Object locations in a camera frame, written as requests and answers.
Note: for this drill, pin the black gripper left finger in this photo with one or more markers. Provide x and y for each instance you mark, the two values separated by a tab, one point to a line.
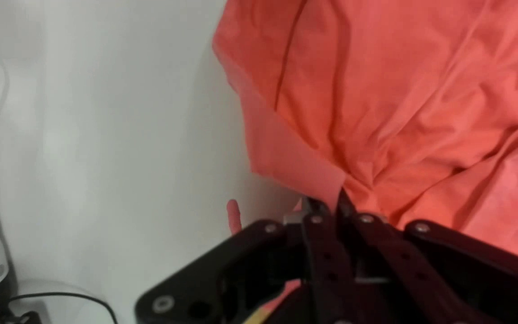
325	257

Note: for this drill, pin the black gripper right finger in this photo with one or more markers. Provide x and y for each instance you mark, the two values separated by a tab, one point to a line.
391	263

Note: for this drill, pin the red sweatshirt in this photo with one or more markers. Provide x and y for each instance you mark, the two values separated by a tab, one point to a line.
391	90

